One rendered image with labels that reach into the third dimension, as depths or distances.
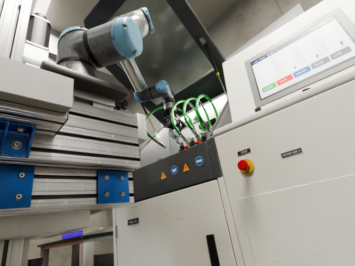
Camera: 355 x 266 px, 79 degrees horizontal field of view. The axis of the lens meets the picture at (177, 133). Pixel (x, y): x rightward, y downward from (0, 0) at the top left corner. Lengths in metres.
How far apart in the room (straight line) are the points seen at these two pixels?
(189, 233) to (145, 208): 0.27
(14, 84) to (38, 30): 0.68
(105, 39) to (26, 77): 0.31
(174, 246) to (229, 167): 0.40
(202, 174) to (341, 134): 0.47
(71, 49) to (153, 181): 0.65
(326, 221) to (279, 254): 0.16
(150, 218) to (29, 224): 0.57
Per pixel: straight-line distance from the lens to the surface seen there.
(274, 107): 0.81
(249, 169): 0.79
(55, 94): 0.46
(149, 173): 1.08
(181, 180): 0.94
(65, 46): 0.76
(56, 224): 0.65
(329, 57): 1.15
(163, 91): 1.28
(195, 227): 0.91
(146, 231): 1.10
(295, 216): 0.76
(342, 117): 0.77
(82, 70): 0.69
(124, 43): 0.69
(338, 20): 1.29
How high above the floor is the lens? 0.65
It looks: 23 degrees up
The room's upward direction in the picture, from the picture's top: 9 degrees counter-clockwise
